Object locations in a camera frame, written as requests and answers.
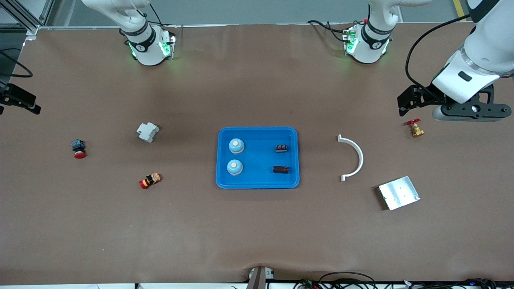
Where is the red mushroom button blue base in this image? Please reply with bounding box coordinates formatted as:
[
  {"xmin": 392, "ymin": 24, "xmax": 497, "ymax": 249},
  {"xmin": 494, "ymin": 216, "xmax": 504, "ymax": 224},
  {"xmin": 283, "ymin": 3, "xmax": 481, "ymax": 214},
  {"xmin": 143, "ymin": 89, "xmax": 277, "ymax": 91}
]
[{"xmin": 71, "ymin": 139, "xmax": 86, "ymax": 159}]

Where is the silver metal plate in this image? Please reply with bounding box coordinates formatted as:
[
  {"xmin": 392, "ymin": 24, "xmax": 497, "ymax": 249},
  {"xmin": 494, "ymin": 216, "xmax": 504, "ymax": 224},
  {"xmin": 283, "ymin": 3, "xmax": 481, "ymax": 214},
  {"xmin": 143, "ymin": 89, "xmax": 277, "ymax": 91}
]
[{"xmin": 377, "ymin": 176, "xmax": 421, "ymax": 211}]

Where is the white circuit breaker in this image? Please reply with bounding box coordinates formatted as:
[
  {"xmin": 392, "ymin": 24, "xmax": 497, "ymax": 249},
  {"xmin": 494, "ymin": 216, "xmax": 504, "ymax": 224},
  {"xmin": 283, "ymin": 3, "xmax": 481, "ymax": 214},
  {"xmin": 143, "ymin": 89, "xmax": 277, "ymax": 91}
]
[{"xmin": 137, "ymin": 122, "xmax": 160, "ymax": 143}]

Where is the red orange emergency stop button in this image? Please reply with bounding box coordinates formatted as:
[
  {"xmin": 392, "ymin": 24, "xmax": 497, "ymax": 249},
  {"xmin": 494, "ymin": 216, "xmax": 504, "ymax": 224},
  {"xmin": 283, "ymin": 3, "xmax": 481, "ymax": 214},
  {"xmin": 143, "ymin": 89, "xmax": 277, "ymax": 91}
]
[{"xmin": 139, "ymin": 173, "xmax": 162, "ymax": 189}]

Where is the blue plastic tray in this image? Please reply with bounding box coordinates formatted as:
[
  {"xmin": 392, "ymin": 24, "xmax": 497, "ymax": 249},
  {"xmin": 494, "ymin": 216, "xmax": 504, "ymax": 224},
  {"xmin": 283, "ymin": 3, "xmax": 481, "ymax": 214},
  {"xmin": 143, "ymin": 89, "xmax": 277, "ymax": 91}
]
[{"xmin": 216, "ymin": 127, "xmax": 300, "ymax": 189}]

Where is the brown table cover mat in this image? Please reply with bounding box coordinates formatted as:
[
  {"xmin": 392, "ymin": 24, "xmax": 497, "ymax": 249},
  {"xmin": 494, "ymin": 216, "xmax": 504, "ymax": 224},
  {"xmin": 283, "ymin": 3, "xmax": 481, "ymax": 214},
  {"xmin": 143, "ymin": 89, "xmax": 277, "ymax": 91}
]
[{"xmin": 0, "ymin": 22, "xmax": 514, "ymax": 285}]

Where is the brass valve red handle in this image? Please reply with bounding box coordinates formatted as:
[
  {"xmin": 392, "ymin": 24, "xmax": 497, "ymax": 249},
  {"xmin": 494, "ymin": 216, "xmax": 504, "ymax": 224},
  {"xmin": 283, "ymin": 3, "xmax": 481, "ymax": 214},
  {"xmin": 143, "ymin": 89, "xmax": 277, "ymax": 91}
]
[{"xmin": 406, "ymin": 119, "xmax": 425, "ymax": 138}]

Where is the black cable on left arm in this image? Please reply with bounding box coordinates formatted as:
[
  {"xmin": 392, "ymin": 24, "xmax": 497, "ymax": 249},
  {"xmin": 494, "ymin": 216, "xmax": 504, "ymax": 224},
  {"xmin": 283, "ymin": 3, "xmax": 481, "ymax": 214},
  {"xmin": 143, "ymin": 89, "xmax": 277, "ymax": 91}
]
[{"xmin": 405, "ymin": 15, "xmax": 470, "ymax": 87}]

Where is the white curved plastic bracket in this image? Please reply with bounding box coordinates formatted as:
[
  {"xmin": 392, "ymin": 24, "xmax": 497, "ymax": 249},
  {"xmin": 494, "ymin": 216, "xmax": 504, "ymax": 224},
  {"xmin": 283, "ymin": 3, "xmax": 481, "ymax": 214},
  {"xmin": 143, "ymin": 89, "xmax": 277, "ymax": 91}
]
[{"xmin": 337, "ymin": 134, "xmax": 364, "ymax": 182}]

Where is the aluminium frame strut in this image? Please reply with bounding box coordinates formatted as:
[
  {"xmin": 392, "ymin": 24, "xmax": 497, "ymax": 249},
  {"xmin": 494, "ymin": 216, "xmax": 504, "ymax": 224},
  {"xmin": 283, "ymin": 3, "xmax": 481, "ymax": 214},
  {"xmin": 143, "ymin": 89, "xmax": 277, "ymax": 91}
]
[{"xmin": 0, "ymin": 0, "xmax": 55, "ymax": 37}]

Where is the black base cable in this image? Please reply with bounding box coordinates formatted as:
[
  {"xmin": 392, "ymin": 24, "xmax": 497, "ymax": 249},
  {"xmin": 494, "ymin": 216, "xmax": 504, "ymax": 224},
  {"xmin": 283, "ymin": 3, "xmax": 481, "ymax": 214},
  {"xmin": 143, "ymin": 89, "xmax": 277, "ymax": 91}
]
[
  {"xmin": 307, "ymin": 20, "xmax": 350, "ymax": 43},
  {"xmin": 148, "ymin": 3, "xmax": 177, "ymax": 28}
]

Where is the black looped floor cable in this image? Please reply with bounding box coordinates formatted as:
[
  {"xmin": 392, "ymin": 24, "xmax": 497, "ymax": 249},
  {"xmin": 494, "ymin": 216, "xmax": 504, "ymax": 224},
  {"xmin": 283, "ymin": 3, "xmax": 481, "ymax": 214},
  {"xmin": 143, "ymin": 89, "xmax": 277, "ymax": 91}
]
[{"xmin": 319, "ymin": 272, "xmax": 377, "ymax": 289}]

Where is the black floor cable bundle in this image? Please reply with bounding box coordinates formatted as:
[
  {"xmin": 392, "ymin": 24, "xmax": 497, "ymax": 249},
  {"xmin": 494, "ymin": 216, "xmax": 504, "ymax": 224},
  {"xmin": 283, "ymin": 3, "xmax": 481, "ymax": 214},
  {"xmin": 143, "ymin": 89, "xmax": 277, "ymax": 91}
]
[{"xmin": 402, "ymin": 278, "xmax": 500, "ymax": 289}]

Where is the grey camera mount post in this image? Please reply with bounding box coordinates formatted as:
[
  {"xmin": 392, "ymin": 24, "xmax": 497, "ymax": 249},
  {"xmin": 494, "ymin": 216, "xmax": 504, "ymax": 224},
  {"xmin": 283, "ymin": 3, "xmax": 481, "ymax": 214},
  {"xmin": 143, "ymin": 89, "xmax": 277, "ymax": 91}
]
[{"xmin": 247, "ymin": 266, "xmax": 275, "ymax": 289}]

